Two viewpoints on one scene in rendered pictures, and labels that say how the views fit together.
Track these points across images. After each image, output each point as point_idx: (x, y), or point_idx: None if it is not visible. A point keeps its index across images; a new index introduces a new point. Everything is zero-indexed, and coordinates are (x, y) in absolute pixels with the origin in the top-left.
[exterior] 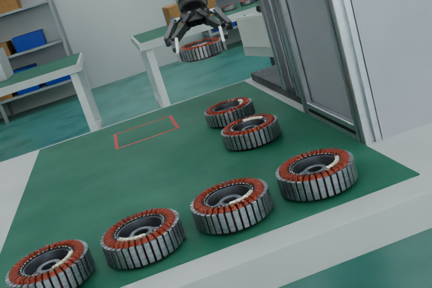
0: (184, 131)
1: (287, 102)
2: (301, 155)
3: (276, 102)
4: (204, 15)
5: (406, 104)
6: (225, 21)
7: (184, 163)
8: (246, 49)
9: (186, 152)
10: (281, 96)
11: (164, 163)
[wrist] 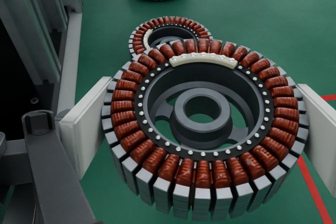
0: None
1: (73, 66)
2: None
3: (86, 76)
4: (101, 223)
5: None
6: (1, 148)
7: None
8: None
9: (237, 3)
10: (63, 104)
11: None
